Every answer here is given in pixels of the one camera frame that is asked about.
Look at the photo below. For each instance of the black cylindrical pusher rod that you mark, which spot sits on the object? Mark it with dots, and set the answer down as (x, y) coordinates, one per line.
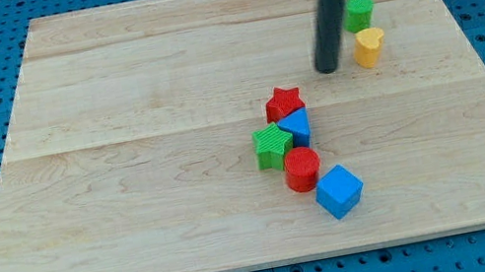
(329, 17)

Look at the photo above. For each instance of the yellow heart block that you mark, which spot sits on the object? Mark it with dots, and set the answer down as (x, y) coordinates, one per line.
(368, 46)

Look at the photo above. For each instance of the red star block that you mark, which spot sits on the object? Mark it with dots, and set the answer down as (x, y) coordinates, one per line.
(283, 103)

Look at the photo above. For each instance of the blue triangle block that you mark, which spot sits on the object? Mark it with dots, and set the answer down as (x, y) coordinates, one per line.
(297, 123)

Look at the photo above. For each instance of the green star block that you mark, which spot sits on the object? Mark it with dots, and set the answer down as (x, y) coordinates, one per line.
(271, 146)

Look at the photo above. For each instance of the green cylinder block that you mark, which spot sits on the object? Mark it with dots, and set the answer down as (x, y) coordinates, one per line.
(358, 15)

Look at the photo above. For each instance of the red cylinder block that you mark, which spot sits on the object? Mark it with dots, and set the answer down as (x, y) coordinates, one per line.
(301, 167)

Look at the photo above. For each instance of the blue cube block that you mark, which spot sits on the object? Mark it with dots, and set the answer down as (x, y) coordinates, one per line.
(339, 191)

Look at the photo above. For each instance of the light wooden board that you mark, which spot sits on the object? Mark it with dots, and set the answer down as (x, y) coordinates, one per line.
(129, 145)

